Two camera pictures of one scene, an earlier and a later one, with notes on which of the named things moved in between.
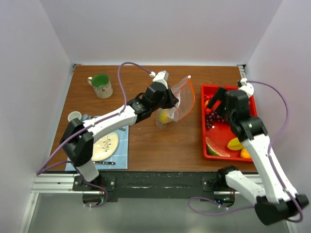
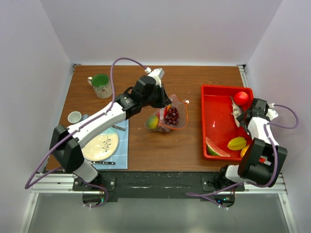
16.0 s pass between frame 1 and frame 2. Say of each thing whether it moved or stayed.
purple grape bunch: moved
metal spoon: stayed
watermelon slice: stayed
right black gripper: moved
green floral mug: stayed
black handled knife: stayed
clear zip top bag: moved
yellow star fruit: stayed
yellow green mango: moved
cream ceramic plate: stayed
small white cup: stayed
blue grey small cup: stayed
